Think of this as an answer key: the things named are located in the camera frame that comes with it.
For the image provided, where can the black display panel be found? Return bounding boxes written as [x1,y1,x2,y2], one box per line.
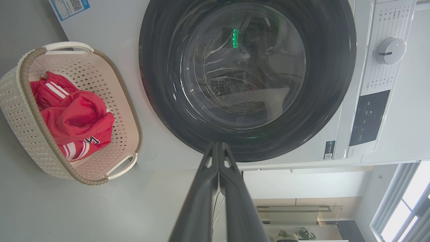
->
[348,89,391,147]

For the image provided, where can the wooden wall cabinet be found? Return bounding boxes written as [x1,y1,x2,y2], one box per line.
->
[252,197,344,226]

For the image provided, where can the black round washing machine door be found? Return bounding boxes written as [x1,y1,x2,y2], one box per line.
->
[138,0,357,163]

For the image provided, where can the bright window with frame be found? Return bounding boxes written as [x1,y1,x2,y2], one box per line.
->
[370,161,430,242]

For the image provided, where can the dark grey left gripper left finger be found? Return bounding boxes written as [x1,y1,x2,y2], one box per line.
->
[168,142,220,242]

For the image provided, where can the blue white energy label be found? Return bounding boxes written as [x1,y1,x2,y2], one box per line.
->
[48,0,91,22]

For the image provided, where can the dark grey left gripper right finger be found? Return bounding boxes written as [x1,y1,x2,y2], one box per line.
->
[217,142,269,242]

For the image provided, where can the cream perforated laundry basket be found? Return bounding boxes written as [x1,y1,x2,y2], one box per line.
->
[0,41,143,186]

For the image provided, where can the white washing machine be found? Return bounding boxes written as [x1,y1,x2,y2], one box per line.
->
[48,0,419,170]

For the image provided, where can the white round control knob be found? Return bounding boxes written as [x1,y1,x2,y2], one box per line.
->
[375,37,407,65]

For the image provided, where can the red white striped garment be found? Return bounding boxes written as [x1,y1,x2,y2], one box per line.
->
[29,71,115,161]

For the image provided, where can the green potted plant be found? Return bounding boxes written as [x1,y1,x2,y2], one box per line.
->
[297,227,316,241]

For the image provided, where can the small dark QR sticker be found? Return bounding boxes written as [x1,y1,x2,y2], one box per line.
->
[323,140,336,160]

